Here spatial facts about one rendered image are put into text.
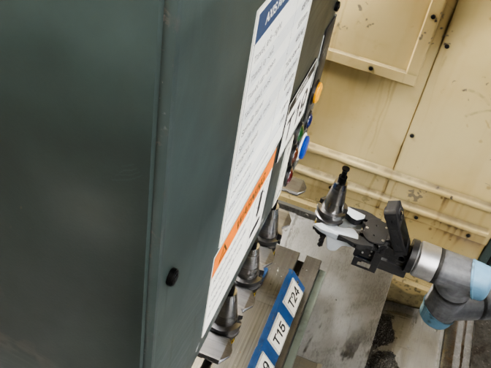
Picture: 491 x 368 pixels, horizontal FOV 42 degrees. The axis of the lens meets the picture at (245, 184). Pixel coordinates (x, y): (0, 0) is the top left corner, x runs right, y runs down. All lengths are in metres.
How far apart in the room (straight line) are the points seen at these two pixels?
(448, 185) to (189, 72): 1.41
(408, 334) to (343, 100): 0.71
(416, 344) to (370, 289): 0.22
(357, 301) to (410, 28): 0.73
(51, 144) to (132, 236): 0.06
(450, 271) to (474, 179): 0.38
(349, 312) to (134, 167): 1.48
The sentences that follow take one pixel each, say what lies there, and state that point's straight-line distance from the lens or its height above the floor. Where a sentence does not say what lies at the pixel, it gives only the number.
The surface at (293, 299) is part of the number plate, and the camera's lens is 1.51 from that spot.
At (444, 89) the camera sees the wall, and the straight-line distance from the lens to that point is 1.53.
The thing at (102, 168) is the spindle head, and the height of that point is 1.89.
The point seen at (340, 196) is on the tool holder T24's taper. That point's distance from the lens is 1.28.
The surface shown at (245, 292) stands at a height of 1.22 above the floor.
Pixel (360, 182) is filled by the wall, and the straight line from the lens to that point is 1.71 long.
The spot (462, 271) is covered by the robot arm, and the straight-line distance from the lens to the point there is 1.34.
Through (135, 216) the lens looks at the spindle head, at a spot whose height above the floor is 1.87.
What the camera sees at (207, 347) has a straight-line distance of 1.07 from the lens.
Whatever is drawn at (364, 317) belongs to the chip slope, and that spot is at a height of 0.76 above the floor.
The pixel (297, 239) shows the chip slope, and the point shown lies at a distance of 1.80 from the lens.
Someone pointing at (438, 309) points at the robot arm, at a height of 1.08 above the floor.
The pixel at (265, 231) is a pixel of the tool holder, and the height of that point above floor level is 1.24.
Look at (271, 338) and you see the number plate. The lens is 1.42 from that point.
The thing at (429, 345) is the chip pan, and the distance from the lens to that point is 1.89.
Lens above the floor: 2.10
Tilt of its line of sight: 41 degrees down
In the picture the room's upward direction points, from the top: 11 degrees clockwise
